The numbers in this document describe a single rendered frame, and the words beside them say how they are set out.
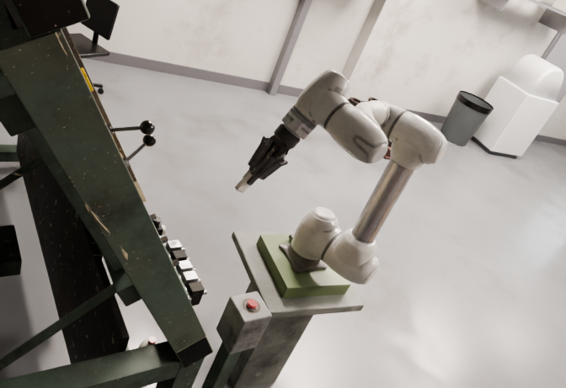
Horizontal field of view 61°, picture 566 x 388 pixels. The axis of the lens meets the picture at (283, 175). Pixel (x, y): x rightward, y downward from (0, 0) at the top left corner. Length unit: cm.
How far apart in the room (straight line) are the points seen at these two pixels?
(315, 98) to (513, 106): 651
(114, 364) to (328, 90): 106
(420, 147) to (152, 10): 408
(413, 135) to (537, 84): 597
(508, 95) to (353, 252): 604
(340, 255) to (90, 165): 128
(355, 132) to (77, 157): 68
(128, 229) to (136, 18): 441
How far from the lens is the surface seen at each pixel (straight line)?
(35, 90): 92
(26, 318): 280
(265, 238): 228
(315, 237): 209
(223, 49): 578
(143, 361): 171
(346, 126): 130
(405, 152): 182
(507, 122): 774
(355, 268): 205
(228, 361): 196
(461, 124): 739
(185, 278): 202
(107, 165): 104
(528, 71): 785
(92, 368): 168
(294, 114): 136
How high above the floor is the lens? 217
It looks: 29 degrees down
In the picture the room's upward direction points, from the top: 24 degrees clockwise
